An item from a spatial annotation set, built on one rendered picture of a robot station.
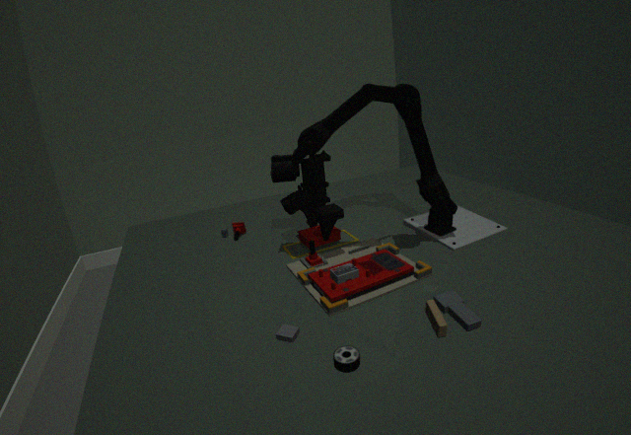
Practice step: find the small black toy tyre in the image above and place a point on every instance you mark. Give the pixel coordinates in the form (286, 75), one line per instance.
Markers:
(346, 358)

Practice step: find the tan rectangular block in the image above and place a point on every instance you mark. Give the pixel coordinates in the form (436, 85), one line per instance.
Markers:
(436, 318)

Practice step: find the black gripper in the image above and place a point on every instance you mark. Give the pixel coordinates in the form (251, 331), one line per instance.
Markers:
(325, 215)

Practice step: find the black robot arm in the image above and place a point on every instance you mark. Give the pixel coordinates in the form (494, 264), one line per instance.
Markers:
(406, 100)

